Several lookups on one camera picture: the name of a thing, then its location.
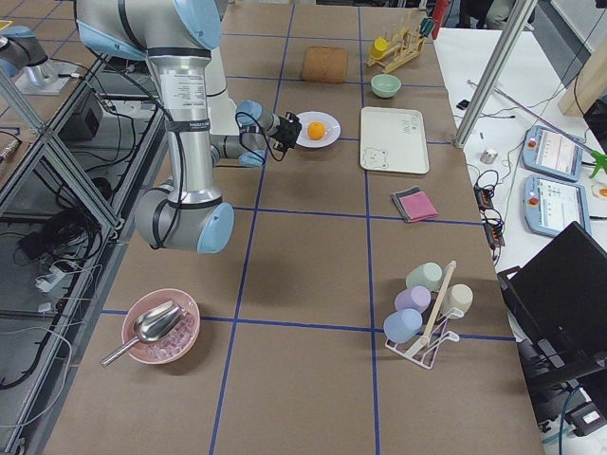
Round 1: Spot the blue cup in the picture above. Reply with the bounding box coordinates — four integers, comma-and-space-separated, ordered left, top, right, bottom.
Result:
383, 308, 423, 344

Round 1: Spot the cream bear tray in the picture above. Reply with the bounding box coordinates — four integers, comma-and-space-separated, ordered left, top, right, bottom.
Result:
359, 106, 430, 175

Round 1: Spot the pink bowl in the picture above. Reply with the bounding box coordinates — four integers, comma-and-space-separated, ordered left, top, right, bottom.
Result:
121, 288, 201, 365

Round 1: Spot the black laptop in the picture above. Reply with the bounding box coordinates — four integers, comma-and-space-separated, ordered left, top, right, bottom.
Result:
498, 222, 606, 402

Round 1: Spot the grey cloth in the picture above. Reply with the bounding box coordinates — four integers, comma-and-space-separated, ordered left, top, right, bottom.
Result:
392, 187, 424, 220

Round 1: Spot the green cup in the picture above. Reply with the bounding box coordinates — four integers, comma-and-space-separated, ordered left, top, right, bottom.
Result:
405, 263, 443, 292

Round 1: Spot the upper teach pendant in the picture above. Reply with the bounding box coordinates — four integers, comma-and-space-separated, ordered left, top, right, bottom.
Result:
522, 125, 583, 182

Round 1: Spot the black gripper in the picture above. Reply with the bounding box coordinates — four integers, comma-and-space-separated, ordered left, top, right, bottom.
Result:
271, 112, 302, 152

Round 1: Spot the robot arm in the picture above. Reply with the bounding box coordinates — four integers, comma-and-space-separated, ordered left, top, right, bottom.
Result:
74, 1, 302, 253

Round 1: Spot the wooden cutting board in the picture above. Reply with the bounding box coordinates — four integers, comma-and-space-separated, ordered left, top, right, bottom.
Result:
302, 46, 349, 84

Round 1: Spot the white wire cup rack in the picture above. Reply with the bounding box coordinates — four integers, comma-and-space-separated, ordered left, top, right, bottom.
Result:
384, 308, 465, 370

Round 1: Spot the yellow mug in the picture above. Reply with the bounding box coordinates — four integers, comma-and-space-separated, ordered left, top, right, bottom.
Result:
369, 36, 388, 60

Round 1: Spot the aluminium frame post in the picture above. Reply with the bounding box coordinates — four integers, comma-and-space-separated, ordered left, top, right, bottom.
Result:
453, 0, 537, 149

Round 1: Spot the beige cup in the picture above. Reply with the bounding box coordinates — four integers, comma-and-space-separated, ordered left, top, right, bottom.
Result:
442, 283, 473, 314

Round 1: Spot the wooden rack handle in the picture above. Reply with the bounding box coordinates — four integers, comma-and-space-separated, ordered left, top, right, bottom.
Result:
420, 261, 457, 346

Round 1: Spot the pink cloth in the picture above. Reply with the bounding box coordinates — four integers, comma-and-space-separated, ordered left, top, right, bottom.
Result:
397, 191, 438, 222

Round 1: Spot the green bowl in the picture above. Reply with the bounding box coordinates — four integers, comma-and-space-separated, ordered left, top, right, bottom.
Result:
370, 74, 402, 99

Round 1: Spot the wooden drying rack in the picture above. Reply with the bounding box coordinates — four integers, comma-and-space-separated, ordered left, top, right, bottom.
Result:
366, 12, 436, 74

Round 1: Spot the white round plate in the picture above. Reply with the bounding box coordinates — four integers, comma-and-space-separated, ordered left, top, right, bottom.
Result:
296, 111, 341, 148

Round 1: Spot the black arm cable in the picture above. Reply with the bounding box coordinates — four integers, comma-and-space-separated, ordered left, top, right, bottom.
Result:
94, 51, 285, 250

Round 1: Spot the metal scoop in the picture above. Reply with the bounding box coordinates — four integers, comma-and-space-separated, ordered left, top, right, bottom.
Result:
100, 300, 183, 367

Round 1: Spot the teach pendant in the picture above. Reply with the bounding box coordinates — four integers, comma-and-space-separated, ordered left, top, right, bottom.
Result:
522, 125, 583, 182
523, 174, 592, 237

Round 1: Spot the purple cup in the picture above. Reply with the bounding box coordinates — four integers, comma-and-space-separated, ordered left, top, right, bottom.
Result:
395, 285, 432, 313

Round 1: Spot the orange fruit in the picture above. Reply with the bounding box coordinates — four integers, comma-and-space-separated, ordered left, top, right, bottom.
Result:
306, 121, 326, 141

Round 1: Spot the lower teach pendant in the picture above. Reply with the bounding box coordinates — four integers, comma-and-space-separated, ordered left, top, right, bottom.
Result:
523, 174, 592, 237

